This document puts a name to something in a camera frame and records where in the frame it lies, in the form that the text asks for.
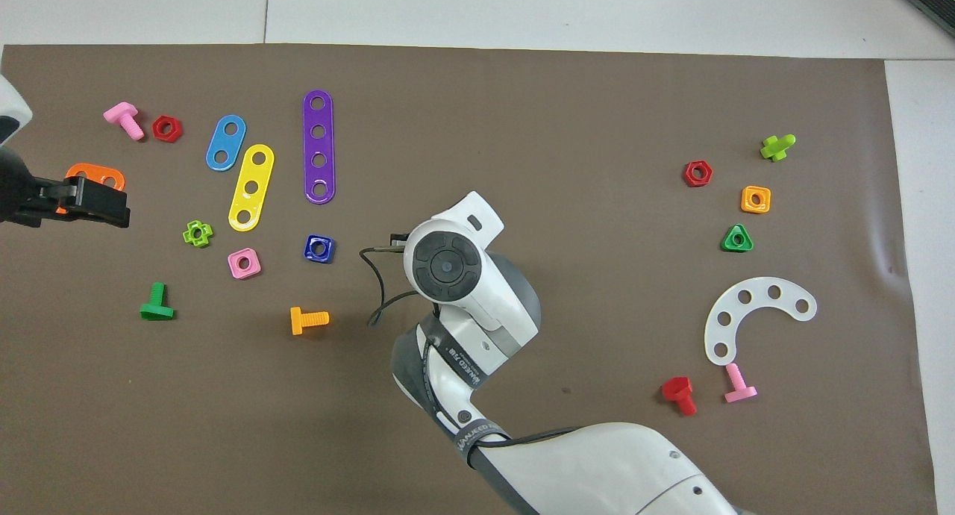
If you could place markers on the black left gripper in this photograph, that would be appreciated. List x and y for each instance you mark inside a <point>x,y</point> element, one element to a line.
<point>22,198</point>

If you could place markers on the blue square toy nut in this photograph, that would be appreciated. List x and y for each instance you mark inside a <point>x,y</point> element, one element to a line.
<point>309,255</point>

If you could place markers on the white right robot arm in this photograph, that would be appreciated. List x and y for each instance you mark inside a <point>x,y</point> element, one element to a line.
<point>477,298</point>

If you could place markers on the lime cross toy nut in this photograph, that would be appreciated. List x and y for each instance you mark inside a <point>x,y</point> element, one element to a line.
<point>189,234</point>

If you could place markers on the pink toy screw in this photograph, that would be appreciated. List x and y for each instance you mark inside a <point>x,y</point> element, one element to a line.
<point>739,386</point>
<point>123,116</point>

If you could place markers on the red hexagon toy nut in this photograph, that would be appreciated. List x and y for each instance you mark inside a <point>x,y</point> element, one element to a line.
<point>157,129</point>
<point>688,174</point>

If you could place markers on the green toy screw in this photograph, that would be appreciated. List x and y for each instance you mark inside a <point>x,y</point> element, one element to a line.
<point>157,306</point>

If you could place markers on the pink square toy nut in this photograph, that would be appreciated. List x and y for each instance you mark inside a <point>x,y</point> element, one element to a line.
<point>233,271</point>

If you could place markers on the orange toy screw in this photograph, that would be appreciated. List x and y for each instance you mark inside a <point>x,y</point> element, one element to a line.
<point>298,321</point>

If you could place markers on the red toy screw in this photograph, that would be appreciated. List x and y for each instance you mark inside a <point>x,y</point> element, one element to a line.
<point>677,388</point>

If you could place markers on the green triangle toy nut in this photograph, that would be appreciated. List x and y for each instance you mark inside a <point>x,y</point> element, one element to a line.
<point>727,246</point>

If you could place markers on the orange square toy nut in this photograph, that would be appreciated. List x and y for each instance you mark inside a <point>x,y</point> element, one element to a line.
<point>746,206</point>

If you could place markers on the lime cross-head toy screw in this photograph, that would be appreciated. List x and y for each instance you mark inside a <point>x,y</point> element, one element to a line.
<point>774,149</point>

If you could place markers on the orange heart three-hole plate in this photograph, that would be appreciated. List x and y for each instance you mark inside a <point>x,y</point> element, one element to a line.
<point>95,172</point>

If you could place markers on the blue two-hole strip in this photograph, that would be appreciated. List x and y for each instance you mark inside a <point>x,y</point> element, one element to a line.
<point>226,143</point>

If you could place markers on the yellow three-hole strip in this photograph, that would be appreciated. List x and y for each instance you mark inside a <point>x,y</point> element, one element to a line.
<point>255,173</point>

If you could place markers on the purple four-hole strip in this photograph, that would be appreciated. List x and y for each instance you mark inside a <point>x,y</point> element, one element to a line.
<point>318,145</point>

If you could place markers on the brown table mat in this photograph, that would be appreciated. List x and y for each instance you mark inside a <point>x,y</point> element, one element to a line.
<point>597,127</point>

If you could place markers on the white curved five-hole plate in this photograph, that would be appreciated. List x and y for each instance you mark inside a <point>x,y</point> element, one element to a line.
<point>759,291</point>

